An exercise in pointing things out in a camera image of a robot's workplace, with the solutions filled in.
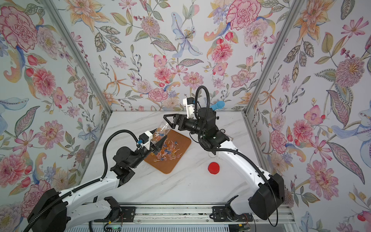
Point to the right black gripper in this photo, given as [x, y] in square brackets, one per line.
[181, 122]

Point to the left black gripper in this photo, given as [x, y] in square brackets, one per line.
[151, 145]

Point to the brown wooden tray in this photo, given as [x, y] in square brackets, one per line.
[166, 167]

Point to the clear patterned lid jar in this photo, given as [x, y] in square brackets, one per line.
[162, 130]

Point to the red jar lid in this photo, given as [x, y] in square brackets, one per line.
[214, 168]

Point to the white jar lid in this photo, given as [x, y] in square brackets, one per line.
[211, 155]

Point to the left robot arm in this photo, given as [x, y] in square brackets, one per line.
[57, 211]

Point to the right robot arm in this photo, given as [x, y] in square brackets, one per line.
[266, 191]

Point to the pile of lollipop candies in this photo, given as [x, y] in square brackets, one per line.
[170, 151]

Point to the blue microphone on stand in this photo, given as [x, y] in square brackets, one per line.
[219, 105]

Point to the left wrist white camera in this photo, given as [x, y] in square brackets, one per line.
[144, 140]

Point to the wrist white camera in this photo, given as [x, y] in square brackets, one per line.
[144, 140]
[189, 104]

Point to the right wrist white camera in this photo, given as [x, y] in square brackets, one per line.
[189, 104]

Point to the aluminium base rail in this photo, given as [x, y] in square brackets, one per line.
[174, 214]

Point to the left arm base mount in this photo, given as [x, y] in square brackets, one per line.
[117, 212]

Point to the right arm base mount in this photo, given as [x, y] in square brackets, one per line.
[225, 213]

